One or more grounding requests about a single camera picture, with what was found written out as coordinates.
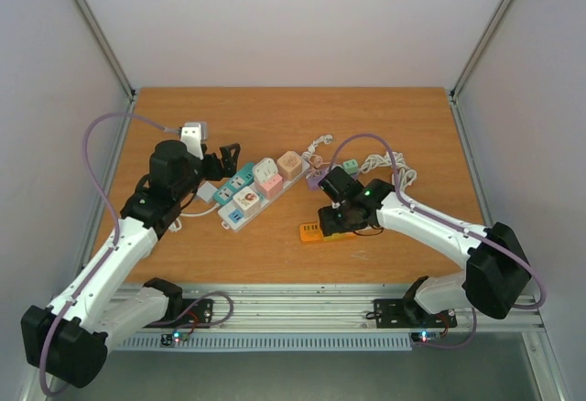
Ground white round switch socket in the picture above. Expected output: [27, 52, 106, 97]
[253, 157, 278, 184]

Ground white cube socket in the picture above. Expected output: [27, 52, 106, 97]
[233, 186, 261, 219]

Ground pink cube socket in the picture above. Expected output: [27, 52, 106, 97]
[255, 174, 284, 201]

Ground long white power strip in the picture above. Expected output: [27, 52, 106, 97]
[212, 134, 333, 232]

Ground peach cube adapter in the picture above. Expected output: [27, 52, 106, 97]
[277, 151, 303, 181]

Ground grey plug adapter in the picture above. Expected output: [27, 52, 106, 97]
[196, 181, 217, 203]

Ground green small adapter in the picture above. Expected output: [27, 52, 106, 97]
[342, 159, 360, 176]

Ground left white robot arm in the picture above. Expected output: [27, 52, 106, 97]
[20, 140, 241, 388]

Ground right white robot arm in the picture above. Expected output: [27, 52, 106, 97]
[318, 168, 532, 326]

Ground orange power strip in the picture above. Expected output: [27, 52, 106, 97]
[299, 222, 357, 243]

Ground teal power strip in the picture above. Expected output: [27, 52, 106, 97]
[212, 162, 255, 206]

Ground purple power strip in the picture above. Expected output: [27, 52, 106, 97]
[306, 169, 327, 190]

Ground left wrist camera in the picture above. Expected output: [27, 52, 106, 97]
[179, 122, 209, 160]

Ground white left power cord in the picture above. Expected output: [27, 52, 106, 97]
[168, 203, 221, 233]

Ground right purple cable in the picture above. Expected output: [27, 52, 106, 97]
[330, 133, 548, 351]

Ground purple cable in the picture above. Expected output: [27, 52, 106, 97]
[38, 114, 182, 396]
[330, 133, 548, 351]

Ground white coiled power cord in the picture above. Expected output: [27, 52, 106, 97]
[359, 151, 418, 191]

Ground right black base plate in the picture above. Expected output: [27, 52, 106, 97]
[365, 298, 458, 329]

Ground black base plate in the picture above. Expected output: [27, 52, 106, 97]
[365, 298, 458, 329]
[146, 298, 213, 329]

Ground grey slotted cable duct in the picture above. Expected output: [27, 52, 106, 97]
[116, 332, 412, 353]

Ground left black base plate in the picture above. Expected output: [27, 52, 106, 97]
[146, 298, 213, 329]

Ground aluminium rail frame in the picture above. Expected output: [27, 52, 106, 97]
[40, 89, 569, 401]

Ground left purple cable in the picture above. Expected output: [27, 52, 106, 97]
[38, 114, 182, 396]

